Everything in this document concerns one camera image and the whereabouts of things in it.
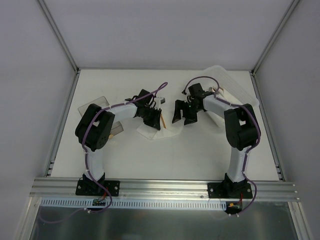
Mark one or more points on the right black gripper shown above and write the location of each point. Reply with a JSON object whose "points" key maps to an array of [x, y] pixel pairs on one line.
{"points": [[186, 113]]}

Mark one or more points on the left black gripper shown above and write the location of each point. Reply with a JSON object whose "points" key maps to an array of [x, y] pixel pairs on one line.
{"points": [[152, 117]]}

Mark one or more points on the orange plastic fork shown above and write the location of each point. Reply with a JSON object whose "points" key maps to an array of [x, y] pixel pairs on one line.
{"points": [[163, 121]]}

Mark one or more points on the white paper napkin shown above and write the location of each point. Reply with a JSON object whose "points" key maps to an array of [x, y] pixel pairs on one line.
{"points": [[152, 134]]}

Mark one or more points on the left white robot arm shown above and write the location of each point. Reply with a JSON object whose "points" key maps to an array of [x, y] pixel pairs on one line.
{"points": [[94, 129]]}

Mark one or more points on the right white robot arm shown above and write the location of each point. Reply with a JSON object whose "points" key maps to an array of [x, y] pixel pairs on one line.
{"points": [[242, 133]]}

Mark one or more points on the rolled napkin bundle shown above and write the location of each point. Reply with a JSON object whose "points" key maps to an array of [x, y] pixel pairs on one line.
{"points": [[220, 92]]}

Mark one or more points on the white plastic basket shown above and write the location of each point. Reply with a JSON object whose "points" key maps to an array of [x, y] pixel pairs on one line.
{"points": [[237, 85]]}

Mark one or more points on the right aluminium frame post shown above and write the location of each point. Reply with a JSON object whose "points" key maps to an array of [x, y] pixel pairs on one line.
{"points": [[275, 35]]}

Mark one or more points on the aluminium frame post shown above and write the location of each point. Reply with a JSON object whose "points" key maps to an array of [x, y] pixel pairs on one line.
{"points": [[275, 35], [57, 33]]}

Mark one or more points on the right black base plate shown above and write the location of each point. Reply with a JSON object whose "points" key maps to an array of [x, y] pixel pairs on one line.
{"points": [[229, 190]]}

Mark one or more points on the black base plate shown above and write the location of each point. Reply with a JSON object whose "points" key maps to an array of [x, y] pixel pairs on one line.
{"points": [[112, 187], [229, 190]]}

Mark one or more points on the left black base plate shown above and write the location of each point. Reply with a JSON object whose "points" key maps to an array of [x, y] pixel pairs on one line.
{"points": [[112, 187]]}

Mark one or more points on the left aluminium frame post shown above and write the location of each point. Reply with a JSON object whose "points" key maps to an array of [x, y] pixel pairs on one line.
{"points": [[57, 33]]}

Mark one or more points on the aluminium mounting rail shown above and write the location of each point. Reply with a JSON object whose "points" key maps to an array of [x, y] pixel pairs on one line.
{"points": [[152, 189]]}

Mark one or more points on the white slotted cable duct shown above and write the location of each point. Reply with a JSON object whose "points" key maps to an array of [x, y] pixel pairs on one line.
{"points": [[216, 205]]}

